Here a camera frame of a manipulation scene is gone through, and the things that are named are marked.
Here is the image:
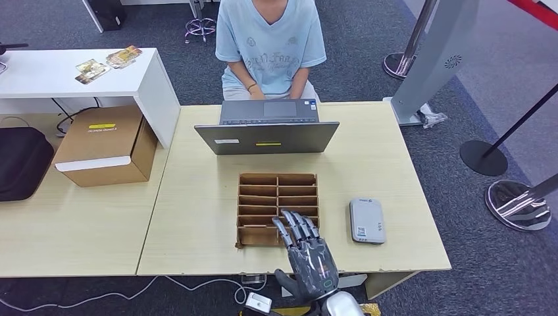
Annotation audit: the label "red barrier belt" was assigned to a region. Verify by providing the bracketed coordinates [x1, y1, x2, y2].
[507, 0, 558, 32]

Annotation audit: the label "chrome stanchion with mirror base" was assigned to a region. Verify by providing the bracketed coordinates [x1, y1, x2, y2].
[484, 173, 558, 232]

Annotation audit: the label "crumpled clear plastic bag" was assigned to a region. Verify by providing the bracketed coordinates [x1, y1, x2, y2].
[418, 103, 449, 130]

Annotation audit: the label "black floor cabinet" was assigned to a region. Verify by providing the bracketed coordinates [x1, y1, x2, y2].
[82, 0, 128, 34]

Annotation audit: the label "black cable under desk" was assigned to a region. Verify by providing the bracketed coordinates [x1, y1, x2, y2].
[51, 97, 102, 135]

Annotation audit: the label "wooden desk leg panel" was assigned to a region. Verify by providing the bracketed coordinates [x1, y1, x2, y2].
[365, 271, 419, 301]

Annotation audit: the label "silver kiosk stand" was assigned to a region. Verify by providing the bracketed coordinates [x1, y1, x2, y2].
[383, 0, 480, 127]

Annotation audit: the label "white side desk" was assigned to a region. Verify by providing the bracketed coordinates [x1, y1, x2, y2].
[0, 47, 182, 150]

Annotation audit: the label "wooden slotted card organizer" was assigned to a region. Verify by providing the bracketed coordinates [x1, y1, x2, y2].
[235, 172, 320, 250]

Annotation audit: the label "white floor cable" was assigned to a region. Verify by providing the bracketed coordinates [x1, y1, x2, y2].
[0, 275, 268, 313]

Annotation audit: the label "grey laptop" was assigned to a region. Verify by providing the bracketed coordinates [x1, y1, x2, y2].
[194, 99, 341, 156]

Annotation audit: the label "grey card reader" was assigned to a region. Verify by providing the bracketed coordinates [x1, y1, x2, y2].
[349, 197, 388, 245]

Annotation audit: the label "chrome stool base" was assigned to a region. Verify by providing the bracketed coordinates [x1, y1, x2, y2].
[184, 0, 220, 45]

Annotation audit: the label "brown cardboard box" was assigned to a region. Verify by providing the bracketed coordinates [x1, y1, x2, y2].
[52, 104, 159, 188]

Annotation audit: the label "black stanchion with round base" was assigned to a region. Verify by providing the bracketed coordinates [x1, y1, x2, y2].
[459, 84, 558, 178]

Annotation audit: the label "black soft case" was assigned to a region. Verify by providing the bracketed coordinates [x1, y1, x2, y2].
[0, 126, 55, 203]

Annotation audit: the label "chrome stanchion post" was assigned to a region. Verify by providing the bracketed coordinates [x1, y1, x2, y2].
[382, 0, 439, 81]

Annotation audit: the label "person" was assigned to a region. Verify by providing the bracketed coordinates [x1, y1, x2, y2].
[215, 0, 328, 102]

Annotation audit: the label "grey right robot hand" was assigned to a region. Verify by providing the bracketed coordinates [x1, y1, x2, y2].
[271, 209, 341, 305]

